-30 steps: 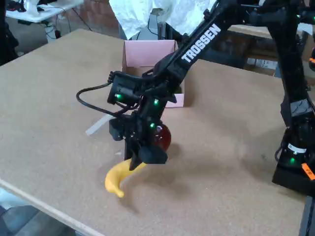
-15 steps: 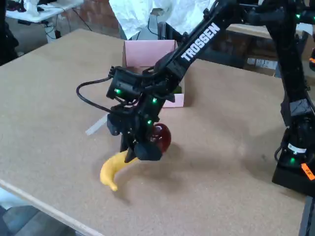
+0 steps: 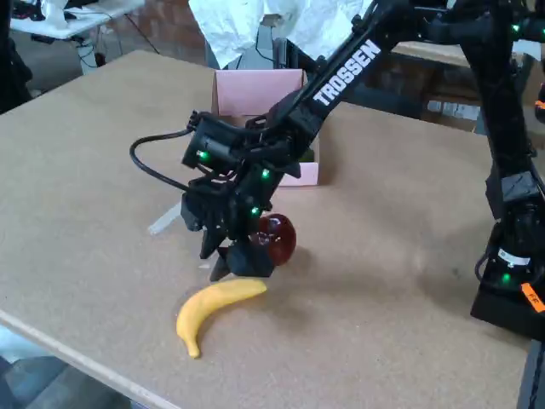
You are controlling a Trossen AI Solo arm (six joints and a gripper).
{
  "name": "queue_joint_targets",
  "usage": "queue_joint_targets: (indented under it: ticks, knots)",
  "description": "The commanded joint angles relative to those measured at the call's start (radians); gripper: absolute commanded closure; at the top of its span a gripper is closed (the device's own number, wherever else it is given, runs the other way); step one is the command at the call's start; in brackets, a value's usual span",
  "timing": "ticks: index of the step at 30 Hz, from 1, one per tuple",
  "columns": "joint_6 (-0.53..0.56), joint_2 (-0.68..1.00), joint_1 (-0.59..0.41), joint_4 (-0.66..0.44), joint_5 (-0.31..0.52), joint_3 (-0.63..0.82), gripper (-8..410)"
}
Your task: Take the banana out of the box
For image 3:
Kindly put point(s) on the white crumpled sheet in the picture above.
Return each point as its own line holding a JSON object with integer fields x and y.
{"x": 230, "y": 25}

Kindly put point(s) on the small white tape scrap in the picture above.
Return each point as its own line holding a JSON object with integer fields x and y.
{"x": 204, "y": 266}

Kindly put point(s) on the white labelled carton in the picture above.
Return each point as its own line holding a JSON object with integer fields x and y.
{"x": 455, "y": 111}

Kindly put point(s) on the dark red toy pomegranate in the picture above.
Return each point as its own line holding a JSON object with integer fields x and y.
{"x": 283, "y": 240}

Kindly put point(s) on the black bulky object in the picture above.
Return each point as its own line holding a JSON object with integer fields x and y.
{"x": 13, "y": 76}

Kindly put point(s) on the white crumpled cloth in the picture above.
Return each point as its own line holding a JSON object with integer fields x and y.
{"x": 55, "y": 13}

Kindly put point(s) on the brown wooden bench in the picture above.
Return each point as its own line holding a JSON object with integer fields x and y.
{"x": 426, "y": 49}

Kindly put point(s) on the white background table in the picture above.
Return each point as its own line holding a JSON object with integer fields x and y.
{"x": 85, "y": 19}

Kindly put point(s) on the small black camera box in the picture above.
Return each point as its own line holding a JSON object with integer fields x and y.
{"x": 193, "y": 211}

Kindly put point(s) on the yellow toy banana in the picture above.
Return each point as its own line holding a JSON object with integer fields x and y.
{"x": 204, "y": 304}

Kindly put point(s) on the pink cardboard box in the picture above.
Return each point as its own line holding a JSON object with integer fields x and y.
{"x": 251, "y": 91}

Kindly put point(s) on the round green toy fruit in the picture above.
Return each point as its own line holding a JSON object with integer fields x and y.
{"x": 308, "y": 157}

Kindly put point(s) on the long white tape strip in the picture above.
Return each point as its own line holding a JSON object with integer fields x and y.
{"x": 164, "y": 221}

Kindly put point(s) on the small orange object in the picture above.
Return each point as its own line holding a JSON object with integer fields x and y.
{"x": 540, "y": 105}

